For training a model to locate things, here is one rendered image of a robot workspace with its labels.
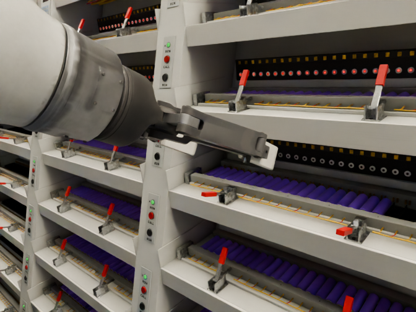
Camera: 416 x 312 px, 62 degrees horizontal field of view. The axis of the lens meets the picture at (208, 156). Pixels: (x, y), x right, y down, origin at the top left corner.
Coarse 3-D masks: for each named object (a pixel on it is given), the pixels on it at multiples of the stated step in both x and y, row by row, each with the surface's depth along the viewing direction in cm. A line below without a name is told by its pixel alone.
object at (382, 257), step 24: (192, 168) 86; (288, 168) 80; (312, 168) 76; (168, 192) 82; (192, 192) 79; (216, 192) 78; (216, 216) 73; (240, 216) 68; (264, 216) 65; (288, 216) 64; (288, 240) 62; (312, 240) 58; (336, 240) 55; (384, 240) 54; (360, 264) 54; (384, 264) 51; (408, 264) 49
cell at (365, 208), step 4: (372, 196) 64; (368, 200) 63; (372, 200) 63; (376, 200) 63; (364, 204) 62; (368, 204) 61; (372, 204) 62; (376, 204) 63; (360, 208) 61; (364, 208) 60; (368, 208) 60; (372, 208) 61
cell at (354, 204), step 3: (360, 195) 65; (363, 195) 65; (357, 198) 64; (360, 198) 64; (363, 198) 64; (366, 198) 65; (354, 201) 63; (357, 201) 63; (360, 201) 63; (363, 201) 64; (351, 204) 62; (354, 204) 62; (357, 204) 62; (360, 204) 62; (351, 207) 61; (354, 207) 61; (357, 207) 61; (360, 207) 62
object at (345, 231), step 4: (356, 220) 54; (356, 224) 54; (340, 228) 50; (344, 228) 51; (348, 228) 51; (352, 228) 52; (356, 228) 53; (336, 232) 50; (340, 232) 49; (344, 232) 49; (348, 232) 50
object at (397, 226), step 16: (192, 176) 83; (208, 176) 81; (240, 192) 74; (256, 192) 71; (272, 192) 69; (304, 208) 64; (320, 208) 62; (336, 208) 60; (352, 208) 60; (368, 224) 57; (384, 224) 55; (400, 224) 53
